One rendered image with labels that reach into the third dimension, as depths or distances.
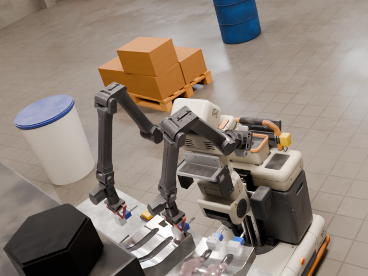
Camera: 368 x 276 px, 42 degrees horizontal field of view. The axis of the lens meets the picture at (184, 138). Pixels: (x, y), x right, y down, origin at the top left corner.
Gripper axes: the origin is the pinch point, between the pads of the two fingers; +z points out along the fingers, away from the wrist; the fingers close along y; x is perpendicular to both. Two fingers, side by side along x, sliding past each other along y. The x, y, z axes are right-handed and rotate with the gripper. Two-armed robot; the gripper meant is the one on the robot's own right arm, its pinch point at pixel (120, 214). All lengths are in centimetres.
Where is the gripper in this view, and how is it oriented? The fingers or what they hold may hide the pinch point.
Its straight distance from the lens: 244.5
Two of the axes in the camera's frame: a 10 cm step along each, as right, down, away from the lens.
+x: 7.1, -5.1, 4.8
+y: 6.5, 2.3, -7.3
